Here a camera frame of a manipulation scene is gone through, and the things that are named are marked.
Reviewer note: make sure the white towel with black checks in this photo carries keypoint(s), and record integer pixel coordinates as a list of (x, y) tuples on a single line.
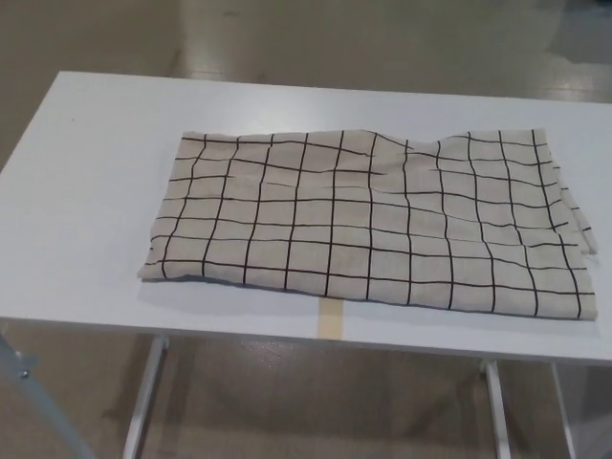
[(363, 225)]

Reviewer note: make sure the beige masking tape strip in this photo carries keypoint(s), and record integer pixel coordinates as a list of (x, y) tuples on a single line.
[(330, 319)]

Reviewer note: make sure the white metal table leg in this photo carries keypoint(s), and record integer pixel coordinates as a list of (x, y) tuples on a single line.
[(563, 411), (143, 397), (497, 411)]

